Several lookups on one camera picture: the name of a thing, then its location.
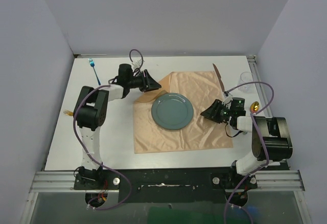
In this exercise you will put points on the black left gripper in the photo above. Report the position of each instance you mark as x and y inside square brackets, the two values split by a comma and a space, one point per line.
[148, 83]

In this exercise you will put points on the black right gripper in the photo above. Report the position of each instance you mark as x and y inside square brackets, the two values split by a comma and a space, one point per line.
[212, 112]

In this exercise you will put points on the peach satin cloth napkin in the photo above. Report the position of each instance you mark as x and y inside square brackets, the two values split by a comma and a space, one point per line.
[202, 89]

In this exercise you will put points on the teal round plate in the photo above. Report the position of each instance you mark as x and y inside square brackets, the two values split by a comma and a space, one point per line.
[172, 111]

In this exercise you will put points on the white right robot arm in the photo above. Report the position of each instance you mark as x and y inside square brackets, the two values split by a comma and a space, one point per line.
[270, 137]

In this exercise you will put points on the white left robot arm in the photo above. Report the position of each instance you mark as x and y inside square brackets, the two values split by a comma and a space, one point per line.
[90, 113]

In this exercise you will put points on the copper table knife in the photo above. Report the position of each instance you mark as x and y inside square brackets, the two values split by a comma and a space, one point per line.
[219, 78]

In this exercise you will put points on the iridescent gold spoon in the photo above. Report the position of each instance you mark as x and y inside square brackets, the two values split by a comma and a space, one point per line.
[254, 108]

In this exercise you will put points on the clear drinking glass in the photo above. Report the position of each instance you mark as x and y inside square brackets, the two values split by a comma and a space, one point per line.
[246, 77]

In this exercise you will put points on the blue fork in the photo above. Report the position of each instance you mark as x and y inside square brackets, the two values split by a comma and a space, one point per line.
[92, 64]

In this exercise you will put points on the gold fork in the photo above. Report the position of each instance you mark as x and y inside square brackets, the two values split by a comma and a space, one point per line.
[68, 112]

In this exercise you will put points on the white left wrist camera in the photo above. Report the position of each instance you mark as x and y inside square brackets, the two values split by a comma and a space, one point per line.
[138, 64]

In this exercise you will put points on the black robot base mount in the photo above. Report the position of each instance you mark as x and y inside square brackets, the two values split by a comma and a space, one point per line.
[186, 185]

